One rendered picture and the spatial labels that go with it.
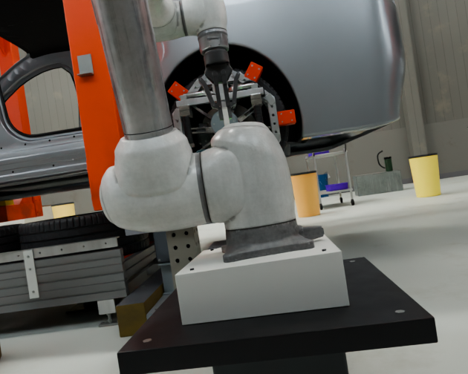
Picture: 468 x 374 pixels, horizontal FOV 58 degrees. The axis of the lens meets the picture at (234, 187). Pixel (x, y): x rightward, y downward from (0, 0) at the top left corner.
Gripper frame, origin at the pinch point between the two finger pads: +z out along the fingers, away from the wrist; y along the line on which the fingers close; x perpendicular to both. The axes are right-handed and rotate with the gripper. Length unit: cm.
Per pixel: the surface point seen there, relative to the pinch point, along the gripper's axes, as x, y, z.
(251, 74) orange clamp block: 90, 22, -37
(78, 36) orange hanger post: 55, -53, -55
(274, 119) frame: 90, 30, -12
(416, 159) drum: 440, 275, 17
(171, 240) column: 27, -25, 35
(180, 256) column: 26, -22, 41
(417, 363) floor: -15, 39, 75
